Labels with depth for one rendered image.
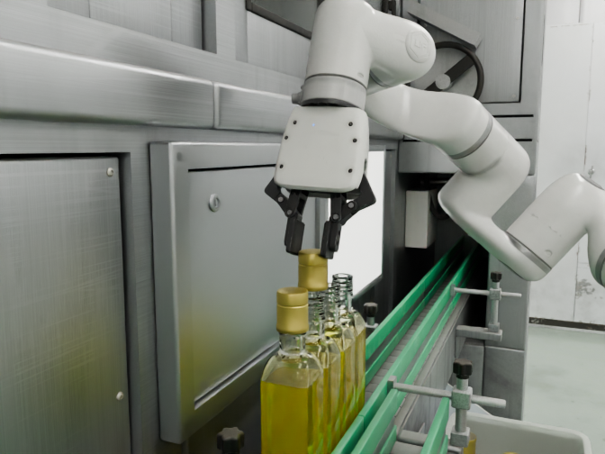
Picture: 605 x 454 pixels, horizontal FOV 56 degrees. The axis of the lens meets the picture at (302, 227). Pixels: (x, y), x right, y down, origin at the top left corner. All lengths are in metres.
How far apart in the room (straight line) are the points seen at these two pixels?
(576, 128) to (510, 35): 2.76
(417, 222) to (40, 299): 1.42
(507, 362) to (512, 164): 0.97
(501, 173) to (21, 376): 0.65
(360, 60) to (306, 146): 0.12
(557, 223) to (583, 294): 3.67
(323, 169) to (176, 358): 0.26
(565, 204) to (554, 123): 3.54
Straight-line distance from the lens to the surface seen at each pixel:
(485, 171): 0.86
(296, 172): 0.65
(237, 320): 0.78
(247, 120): 0.78
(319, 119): 0.66
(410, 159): 1.69
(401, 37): 0.72
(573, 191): 0.89
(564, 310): 4.56
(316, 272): 0.65
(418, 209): 1.82
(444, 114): 0.83
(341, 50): 0.68
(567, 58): 4.45
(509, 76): 1.68
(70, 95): 0.53
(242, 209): 0.77
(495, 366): 1.77
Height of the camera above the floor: 1.31
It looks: 8 degrees down
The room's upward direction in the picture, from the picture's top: straight up
